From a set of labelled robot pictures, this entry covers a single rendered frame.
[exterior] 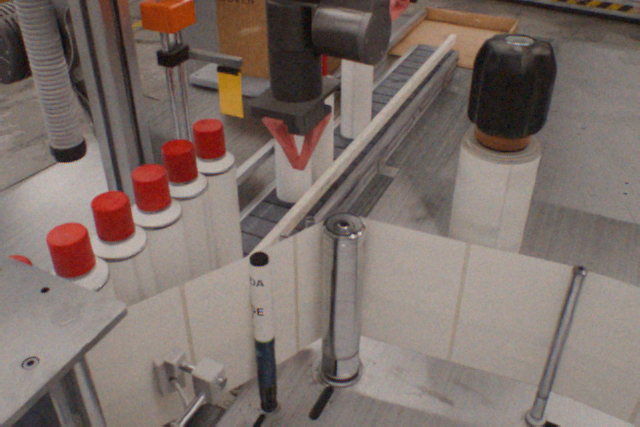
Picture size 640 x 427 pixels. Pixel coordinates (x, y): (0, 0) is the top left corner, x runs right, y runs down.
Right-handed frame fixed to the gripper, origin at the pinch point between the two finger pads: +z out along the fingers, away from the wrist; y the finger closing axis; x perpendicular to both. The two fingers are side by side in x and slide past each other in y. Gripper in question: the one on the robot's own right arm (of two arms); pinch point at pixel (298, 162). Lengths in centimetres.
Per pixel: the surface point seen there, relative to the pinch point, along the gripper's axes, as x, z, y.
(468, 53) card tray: 2, 19, 92
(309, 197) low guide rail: 2.4, 10.0, 7.1
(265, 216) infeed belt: 8.2, 13.4, 4.7
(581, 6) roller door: -2, 100, 428
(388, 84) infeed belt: 9, 14, 55
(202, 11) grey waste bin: 159, 58, 194
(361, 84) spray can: 5.0, 3.3, 30.6
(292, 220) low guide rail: 2.2, 10.3, 1.8
